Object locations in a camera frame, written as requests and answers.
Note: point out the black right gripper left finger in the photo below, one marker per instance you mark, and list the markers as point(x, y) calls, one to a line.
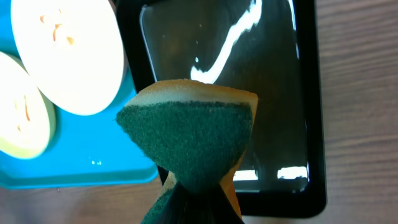
point(180, 207)

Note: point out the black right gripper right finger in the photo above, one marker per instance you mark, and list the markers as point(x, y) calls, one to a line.
point(215, 208)

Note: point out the green yellow sponge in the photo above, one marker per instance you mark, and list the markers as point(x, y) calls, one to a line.
point(198, 132)

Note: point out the yellow plate with sauce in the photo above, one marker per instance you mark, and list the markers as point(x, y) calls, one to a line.
point(28, 120)

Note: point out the teal plastic tray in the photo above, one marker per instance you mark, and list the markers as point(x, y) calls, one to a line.
point(85, 149)

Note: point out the black water tray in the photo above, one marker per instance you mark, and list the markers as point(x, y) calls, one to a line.
point(268, 47)

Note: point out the white plate top right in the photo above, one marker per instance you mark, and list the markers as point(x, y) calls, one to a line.
point(72, 49)

